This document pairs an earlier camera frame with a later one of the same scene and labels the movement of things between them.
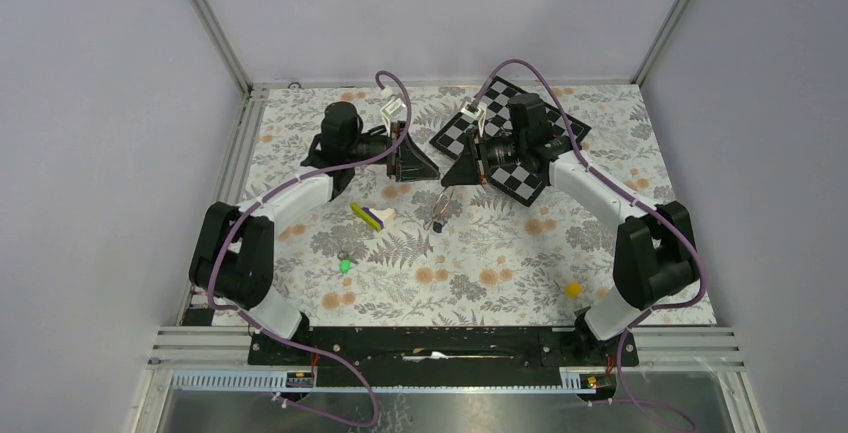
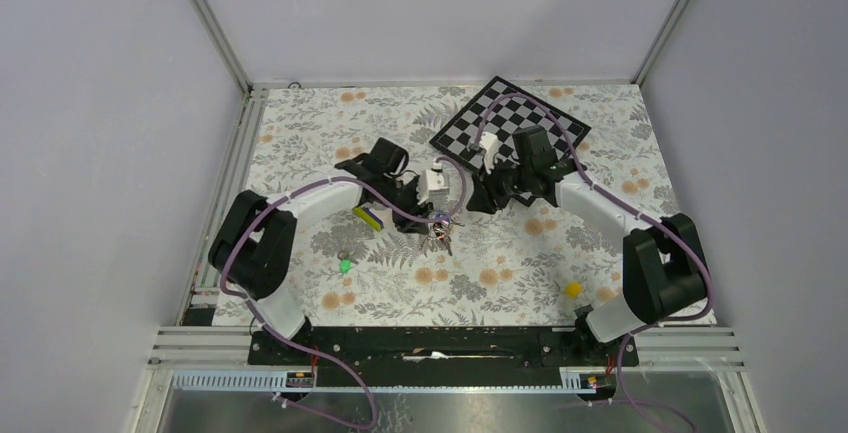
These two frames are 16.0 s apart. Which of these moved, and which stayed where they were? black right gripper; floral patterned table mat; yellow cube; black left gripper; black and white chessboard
Moved: black right gripper; black left gripper
Stayed: floral patterned table mat; black and white chessboard; yellow cube
